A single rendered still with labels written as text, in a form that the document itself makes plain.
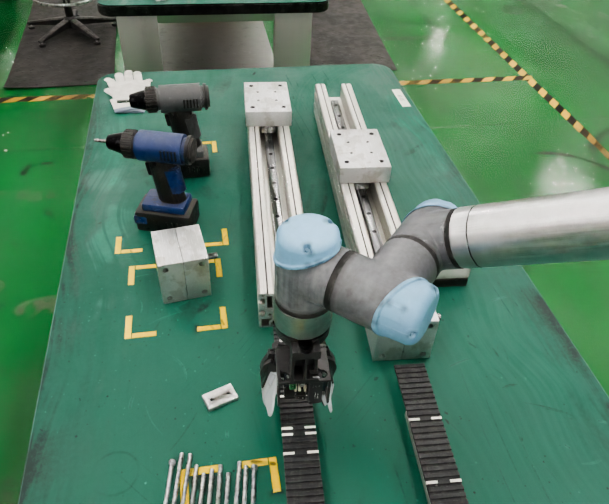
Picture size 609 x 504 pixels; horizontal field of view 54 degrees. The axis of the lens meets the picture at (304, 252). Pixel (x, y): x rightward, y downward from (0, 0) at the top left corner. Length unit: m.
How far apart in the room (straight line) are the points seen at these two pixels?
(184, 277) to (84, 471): 0.36
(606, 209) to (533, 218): 0.07
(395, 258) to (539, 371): 0.50
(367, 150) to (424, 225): 0.61
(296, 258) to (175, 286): 0.48
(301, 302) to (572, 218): 0.31
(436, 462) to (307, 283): 0.36
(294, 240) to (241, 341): 0.43
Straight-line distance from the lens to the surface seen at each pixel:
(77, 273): 1.23
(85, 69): 3.97
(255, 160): 1.34
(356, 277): 0.65
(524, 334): 1.16
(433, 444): 0.93
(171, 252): 1.09
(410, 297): 0.64
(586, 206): 0.67
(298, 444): 0.90
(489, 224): 0.70
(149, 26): 2.67
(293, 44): 2.73
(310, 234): 0.66
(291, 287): 0.69
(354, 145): 1.34
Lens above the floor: 1.58
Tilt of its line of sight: 41 degrees down
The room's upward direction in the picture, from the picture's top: 3 degrees clockwise
